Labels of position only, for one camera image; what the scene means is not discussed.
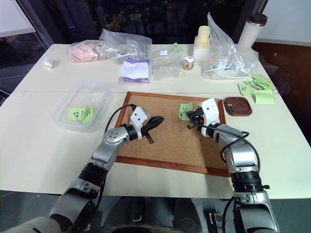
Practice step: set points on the dark brown wooden tray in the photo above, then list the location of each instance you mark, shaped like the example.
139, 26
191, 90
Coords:
241, 109

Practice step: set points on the flat green note with scribble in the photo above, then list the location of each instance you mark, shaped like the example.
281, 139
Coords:
244, 88

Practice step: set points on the cream stacked cups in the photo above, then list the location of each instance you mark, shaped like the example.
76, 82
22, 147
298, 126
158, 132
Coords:
203, 34

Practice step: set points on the green note with check marks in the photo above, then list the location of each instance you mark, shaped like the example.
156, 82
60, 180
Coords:
90, 114

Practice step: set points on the wood-framed cork board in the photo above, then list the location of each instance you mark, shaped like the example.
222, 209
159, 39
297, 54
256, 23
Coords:
165, 148

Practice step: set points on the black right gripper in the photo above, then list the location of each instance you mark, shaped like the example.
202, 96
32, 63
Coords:
198, 117

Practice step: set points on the small folded green note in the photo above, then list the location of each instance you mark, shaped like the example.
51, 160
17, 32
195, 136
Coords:
174, 46

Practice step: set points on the green sticky note with writing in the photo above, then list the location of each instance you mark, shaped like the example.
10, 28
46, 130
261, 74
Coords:
182, 107

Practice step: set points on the purple tissue pack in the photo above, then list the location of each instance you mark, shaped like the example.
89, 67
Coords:
134, 70

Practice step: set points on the blue pushpin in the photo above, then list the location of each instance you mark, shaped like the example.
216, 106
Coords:
232, 108

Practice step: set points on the white tumbler with brown lid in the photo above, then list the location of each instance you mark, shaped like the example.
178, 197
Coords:
250, 34

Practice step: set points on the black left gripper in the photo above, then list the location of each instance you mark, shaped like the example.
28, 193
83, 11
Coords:
147, 132

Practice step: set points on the small jar of coloured pins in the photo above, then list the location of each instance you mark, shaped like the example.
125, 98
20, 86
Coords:
187, 63

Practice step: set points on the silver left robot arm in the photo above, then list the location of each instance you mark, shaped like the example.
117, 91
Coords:
107, 150

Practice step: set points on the black metal bracket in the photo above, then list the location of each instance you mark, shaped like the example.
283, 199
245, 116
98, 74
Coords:
213, 217

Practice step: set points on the bag with pink item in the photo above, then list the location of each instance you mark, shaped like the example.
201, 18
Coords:
81, 52

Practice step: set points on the dark rounded shape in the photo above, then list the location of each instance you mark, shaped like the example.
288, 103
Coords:
155, 216

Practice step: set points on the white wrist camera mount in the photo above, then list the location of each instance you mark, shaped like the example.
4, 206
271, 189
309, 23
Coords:
210, 109
138, 119

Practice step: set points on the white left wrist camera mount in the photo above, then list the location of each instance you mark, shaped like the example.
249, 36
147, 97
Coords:
138, 119

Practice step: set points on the clear plastic box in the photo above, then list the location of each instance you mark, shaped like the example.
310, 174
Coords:
73, 95

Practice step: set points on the curled green note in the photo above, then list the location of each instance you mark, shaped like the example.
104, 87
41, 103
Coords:
263, 98

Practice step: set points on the stack of cream cups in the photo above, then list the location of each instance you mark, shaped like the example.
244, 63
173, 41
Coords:
200, 52

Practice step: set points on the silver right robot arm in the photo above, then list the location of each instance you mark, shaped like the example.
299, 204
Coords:
243, 155

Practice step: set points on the beige rounded cover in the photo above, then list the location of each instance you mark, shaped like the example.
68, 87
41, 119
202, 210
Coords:
26, 225

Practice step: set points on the crumpled green notes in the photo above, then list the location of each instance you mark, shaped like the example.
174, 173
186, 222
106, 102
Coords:
262, 81

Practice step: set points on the large clear bag with supplies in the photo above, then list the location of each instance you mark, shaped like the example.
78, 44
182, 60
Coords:
230, 60

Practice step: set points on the green note with triangle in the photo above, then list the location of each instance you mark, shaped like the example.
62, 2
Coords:
75, 114

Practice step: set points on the white tape roll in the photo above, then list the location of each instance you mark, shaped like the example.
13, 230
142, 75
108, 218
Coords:
48, 63

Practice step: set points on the flat clear zip bag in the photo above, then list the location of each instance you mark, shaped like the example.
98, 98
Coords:
165, 63

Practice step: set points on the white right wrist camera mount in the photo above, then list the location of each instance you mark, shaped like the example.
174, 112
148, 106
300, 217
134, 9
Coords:
210, 109

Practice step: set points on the crumpled clear plastic bag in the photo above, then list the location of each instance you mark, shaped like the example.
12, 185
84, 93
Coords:
126, 43

